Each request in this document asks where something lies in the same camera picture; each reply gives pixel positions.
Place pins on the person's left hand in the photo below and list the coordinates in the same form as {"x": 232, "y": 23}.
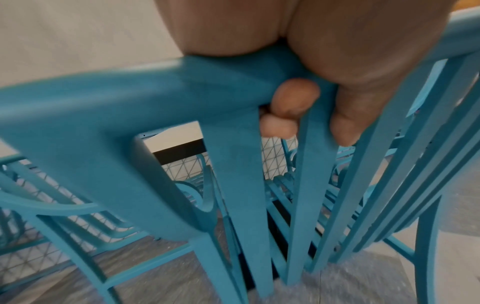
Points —
{"x": 356, "y": 44}

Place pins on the blue slatted metal chair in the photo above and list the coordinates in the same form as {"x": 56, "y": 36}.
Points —
{"x": 37, "y": 204}
{"x": 112, "y": 98}

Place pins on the white square table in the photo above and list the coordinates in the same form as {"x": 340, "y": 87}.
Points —
{"x": 172, "y": 136}

